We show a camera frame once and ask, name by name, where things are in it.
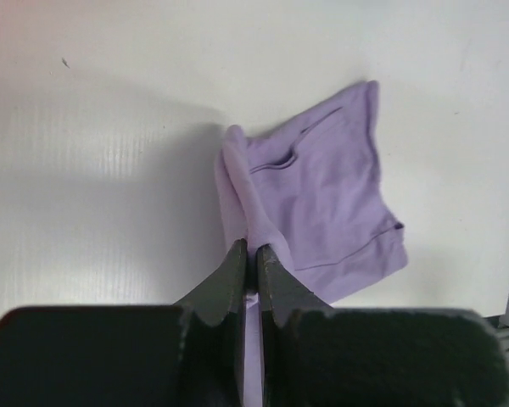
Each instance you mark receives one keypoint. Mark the purple t shirt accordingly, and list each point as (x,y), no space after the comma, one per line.
(311,191)

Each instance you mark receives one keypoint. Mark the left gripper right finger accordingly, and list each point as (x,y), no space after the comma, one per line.
(318,355)

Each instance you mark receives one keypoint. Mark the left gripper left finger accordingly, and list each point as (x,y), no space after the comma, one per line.
(184,354)

